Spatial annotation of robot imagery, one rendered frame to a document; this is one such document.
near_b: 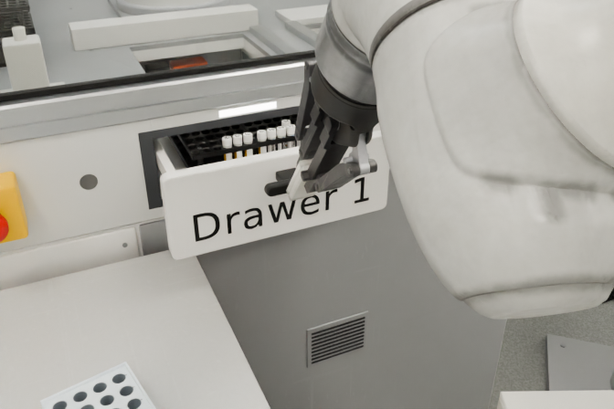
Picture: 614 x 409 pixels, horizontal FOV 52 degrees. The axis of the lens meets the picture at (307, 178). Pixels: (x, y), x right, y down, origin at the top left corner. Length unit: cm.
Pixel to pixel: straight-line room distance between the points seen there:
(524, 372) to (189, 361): 125
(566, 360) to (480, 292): 155
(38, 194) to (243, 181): 26
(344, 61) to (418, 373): 96
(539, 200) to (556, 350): 160
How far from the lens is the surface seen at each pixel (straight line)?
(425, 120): 32
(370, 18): 38
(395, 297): 116
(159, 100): 81
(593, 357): 189
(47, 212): 85
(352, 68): 46
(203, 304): 78
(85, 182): 83
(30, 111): 79
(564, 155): 29
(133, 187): 85
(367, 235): 104
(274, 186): 70
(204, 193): 72
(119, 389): 66
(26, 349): 78
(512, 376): 181
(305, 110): 62
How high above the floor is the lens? 126
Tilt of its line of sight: 29 degrees down
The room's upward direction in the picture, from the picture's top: straight up
